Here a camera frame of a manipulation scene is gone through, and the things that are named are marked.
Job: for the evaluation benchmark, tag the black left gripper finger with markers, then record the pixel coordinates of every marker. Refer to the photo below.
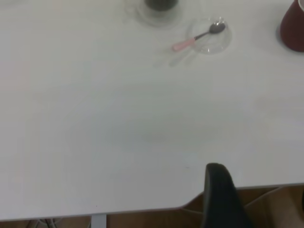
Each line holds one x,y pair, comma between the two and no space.
221,202

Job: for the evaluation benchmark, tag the red ceramic mug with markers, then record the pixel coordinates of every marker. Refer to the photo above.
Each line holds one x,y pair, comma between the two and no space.
293,33

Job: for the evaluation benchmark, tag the clear glass cup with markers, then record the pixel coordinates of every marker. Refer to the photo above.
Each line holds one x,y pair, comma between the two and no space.
156,17

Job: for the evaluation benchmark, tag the brown cardboard box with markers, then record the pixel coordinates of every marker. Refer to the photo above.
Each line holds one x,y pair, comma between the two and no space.
278,209

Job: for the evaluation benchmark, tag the white table leg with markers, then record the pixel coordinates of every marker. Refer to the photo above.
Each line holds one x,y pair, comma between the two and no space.
99,222

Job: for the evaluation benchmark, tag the clear glass dish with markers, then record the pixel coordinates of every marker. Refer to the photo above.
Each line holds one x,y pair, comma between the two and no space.
213,45

